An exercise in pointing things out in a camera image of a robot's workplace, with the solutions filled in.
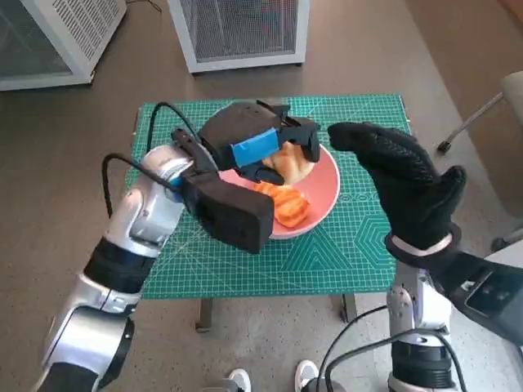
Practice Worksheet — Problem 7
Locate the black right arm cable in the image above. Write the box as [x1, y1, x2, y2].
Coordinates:
[316, 305, 390, 392]
[325, 329, 442, 392]

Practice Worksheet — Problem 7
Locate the pink bowl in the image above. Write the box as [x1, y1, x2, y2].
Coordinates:
[218, 142, 342, 241]

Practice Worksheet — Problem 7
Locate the white mesh cabinet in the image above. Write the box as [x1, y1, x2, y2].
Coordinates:
[167, 0, 311, 74]
[0, 0, 128, 91]

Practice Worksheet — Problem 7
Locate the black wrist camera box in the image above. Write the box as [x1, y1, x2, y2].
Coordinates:
[432, 251, 523, 348]
[170, 128, 275, 256]

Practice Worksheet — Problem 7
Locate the green cutting mat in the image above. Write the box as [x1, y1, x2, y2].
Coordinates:
[122, 93, 413, 301]

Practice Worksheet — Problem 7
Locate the black right camera cable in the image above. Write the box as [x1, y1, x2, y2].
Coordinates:
[443, 341, 469, 392]

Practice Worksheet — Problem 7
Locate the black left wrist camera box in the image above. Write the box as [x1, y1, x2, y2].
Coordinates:
[170, 128, 275, 256]

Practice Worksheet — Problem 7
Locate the white panel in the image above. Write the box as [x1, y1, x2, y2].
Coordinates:
[488, 246, 523, 269]

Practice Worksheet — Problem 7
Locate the white shoe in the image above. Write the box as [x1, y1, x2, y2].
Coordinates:
[226, 368, 253, 392]
[293, 359, 316, 392]

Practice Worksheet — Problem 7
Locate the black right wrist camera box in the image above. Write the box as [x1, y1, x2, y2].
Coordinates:
[432, 251, 523, 348]

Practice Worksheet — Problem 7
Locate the metal table leg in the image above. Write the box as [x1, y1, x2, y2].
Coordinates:
[340, 294, 360, 326]
[194, 298, 216, 334]

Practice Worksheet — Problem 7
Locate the oblong braided toy bread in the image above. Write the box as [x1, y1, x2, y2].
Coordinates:
[253, 181, 311, 229]

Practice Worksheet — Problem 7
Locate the beige office chair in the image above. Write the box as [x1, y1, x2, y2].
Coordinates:
[436, 71, 523, 252]

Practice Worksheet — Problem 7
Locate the bare left robot hand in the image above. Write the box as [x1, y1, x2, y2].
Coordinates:
[198, 99, 322, 187]

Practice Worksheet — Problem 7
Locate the gloved right robot hand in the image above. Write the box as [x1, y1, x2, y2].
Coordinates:
[328, 121, 468, 256]

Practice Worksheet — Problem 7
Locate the round toy bread bun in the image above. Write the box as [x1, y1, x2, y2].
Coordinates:
[261, 140, 318, 187]

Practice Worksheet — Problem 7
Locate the black floor cable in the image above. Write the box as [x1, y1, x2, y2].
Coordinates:
[126, 0, 163, 13]

